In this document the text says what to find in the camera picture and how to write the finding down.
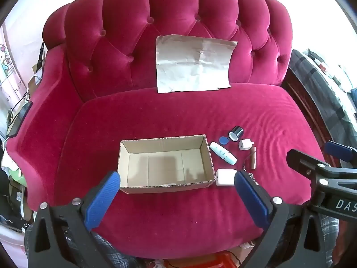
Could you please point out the cardboard box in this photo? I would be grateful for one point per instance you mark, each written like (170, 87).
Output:
(167, 163)

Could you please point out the red velvet tufted sofa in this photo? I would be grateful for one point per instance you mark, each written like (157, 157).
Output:
(167, 117)

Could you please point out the small white item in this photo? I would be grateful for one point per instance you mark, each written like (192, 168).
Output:
(246, 245)

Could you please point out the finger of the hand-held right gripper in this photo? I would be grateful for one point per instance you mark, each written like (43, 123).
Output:
(302, 164)
(337, 148)

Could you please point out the small white charger adapter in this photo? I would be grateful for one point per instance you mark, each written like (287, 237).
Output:
(245, 144)

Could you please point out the dark flat tray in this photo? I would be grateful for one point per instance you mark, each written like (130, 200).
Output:
(21, 114)

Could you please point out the large white charger plug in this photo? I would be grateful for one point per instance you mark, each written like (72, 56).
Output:
(224, 177)

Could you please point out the person's plaid trousers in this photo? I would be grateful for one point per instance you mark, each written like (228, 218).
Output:
(117, 254)

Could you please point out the cartoon cat wall poster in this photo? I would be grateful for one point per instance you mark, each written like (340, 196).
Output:
(5, 61)

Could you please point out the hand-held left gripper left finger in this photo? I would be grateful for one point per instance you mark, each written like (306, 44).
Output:
(103, 198)

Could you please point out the red plastic item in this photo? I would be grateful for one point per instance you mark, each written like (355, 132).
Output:
(220, 261)

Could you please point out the light blue white tube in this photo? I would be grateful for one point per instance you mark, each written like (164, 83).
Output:
(223, 153)

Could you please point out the pink container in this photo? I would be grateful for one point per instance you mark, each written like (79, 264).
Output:
(11, 247)

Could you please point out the brown cardboard carton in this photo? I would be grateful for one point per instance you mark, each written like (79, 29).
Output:
(35, 82)

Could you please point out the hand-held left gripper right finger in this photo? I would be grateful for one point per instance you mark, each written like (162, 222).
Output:
(251, 198)

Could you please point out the blue key fob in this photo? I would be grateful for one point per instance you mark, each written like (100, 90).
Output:
(223, 140)

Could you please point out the crumpled beige paper sheet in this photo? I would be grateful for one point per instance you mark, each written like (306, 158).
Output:
(195, 64)

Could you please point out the dark wooden bed frame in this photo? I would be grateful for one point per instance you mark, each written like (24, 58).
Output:
(301, 109)

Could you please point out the grey plaid blanket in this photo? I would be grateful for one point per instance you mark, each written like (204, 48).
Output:
(320, 83)

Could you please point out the brown lipstick tube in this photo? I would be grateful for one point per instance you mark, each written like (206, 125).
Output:
(253, 159)

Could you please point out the green cloth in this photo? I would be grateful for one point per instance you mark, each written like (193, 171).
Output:
(14, 174)

